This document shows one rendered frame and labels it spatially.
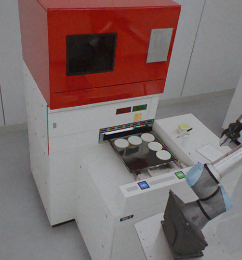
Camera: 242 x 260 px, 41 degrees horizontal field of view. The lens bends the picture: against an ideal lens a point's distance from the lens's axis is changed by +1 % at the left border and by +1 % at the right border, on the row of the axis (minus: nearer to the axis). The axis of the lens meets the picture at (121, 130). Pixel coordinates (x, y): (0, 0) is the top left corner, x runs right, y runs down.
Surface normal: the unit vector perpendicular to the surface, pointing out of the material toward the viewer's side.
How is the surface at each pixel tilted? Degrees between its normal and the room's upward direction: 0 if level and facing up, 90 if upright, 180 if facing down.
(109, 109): 90
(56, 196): 90
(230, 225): 0
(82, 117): 90
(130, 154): 0
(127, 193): 0
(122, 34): 90
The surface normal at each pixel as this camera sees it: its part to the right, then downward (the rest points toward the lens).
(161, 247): 0.11, -0.81
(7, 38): 0.43, 0.56
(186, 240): 0.20, 0.59
